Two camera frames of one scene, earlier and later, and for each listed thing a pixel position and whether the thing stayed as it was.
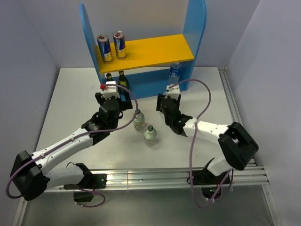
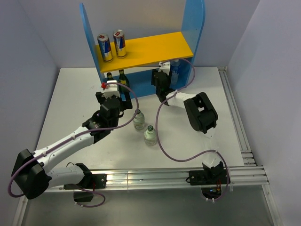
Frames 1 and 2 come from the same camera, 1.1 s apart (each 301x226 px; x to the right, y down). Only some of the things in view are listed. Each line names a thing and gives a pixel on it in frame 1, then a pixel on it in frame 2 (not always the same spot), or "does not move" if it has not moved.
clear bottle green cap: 150,135 does not move
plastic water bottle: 174,72 does not move
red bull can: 120,44 does not move
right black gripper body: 168,121 -> 153,81
